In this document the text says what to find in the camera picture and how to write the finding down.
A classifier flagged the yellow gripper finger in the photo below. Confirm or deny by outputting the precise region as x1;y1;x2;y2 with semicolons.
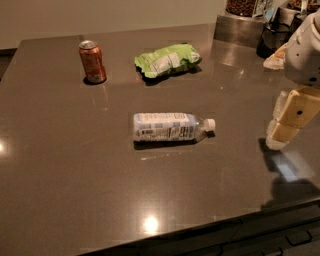
273;91;289;119
266;87;320;150

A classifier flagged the green rice chip bag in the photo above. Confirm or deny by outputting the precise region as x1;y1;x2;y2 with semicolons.
134;43;202;79

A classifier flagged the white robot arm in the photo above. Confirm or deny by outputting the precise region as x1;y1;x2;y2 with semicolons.
266;10;320;150

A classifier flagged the blue label plastic bottle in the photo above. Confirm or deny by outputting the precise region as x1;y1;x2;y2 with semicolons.
133;112;216;142

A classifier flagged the white packet on counter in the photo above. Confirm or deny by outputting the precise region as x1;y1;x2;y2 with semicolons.
263;44;287;70

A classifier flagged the black cup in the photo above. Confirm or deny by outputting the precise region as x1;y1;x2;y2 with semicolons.
256;22;291;58

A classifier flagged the snack jar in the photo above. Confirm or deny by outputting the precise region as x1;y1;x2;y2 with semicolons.
226;0;256;17

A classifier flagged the orange soda can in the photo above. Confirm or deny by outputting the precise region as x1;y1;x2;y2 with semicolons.
79;40;107;84

